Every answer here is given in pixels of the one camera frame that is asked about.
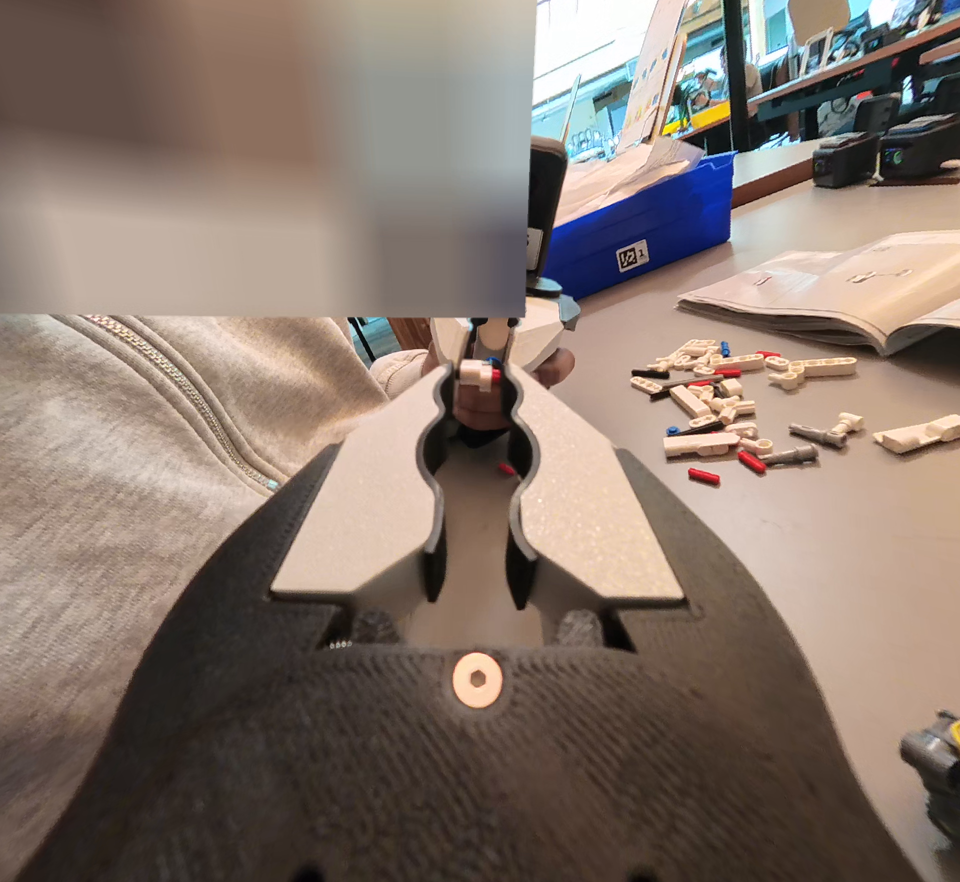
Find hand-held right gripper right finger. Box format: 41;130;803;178
504;363;689;630

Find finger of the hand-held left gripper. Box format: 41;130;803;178
431;316;477;377
508;300;565;372

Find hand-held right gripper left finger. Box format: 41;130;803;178
268;363;457;624

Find small white lego assembly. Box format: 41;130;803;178
457;355;504;396

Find person's left forearm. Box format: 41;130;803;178
369;348;430;401

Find pile of loose lego pieces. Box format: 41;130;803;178
630;338;858;477

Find grey lego connector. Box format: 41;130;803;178
789;412;866;449

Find long white lego panel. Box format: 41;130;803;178
873;414;960;456

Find lego airplane model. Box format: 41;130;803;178
898;709;960;849

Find person's left hand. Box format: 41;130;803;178
450;348;576;448

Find white paper sheets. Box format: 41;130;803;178
558;135;708;225

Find blue plastic bin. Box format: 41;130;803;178
541;150;738;302

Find printed cardboard sheet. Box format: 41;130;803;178
616;0;723;152

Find grey zip hoodie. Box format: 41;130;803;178
0;315;391;882

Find black metal pole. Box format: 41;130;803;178
716;0;753;154

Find open instruction booklet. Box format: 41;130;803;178
676;229;960;358

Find black battery charger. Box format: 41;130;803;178
812;132;883;190
877;113;960;183

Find long workbench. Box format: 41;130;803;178
748;12;960;141

